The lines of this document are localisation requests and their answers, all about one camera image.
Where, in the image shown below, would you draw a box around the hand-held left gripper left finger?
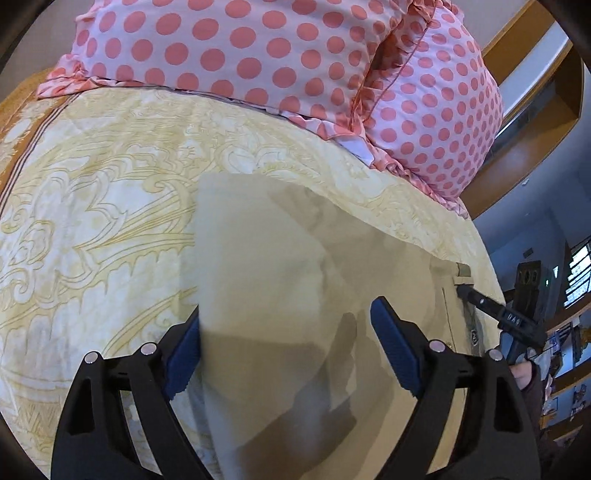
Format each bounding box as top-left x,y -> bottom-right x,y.
51,306 -> 209,480

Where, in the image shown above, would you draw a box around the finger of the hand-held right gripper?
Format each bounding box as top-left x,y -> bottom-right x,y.
456,285 -> 509,324

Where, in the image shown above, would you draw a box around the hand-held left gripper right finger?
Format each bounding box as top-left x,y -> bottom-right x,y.
370,296 -> 542,480

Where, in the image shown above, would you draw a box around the beige pants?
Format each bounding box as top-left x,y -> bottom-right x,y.
193,173 -> 525,480

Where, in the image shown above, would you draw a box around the person's right hand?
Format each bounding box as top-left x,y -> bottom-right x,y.
509,360 -> 536,391

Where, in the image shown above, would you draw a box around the wooden shelf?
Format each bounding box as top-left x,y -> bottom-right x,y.
538,309 -> 591,444

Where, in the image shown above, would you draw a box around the window with grille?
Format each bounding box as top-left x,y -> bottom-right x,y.
563,233 -> 591,308

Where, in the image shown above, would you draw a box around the yellow patterned bed sheet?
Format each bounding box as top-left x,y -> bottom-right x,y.
0,68 -> 525,480

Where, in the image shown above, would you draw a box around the wooden headboard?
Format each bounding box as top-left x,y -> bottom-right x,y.
462,0 -> 586,220

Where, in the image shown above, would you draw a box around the small pink polka dot pillow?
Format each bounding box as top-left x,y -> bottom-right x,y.
344,0 -> 504,217

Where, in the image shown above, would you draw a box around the large pink polka dot pillow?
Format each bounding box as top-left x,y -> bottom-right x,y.
36,0 -> 455,141

